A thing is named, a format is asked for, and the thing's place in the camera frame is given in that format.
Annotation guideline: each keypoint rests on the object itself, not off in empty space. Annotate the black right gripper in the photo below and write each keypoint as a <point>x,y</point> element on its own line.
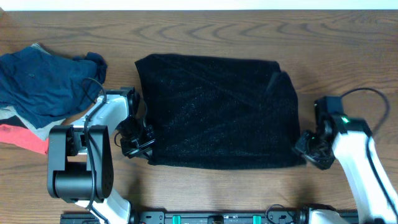
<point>311,152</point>

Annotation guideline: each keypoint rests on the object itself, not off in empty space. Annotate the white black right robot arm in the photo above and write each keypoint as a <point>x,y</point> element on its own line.
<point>349,141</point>

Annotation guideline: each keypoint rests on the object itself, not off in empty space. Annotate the navy blue folded garment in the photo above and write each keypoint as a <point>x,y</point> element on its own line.
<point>44,88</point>

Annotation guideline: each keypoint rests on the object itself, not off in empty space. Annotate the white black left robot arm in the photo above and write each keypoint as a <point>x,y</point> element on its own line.
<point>80,165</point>

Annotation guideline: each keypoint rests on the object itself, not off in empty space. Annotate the grey folded garment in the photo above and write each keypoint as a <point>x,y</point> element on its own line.
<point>42,133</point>

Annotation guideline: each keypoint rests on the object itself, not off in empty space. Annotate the black sparkly knit garment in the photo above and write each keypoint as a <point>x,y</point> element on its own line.
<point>220,113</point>

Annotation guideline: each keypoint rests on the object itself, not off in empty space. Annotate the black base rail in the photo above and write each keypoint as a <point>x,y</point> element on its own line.
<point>274,214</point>

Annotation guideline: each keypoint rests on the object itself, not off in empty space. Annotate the red folded garment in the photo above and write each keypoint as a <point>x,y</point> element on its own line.
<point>24,138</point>

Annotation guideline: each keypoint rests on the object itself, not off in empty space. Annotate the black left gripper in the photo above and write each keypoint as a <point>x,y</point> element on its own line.
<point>137,147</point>

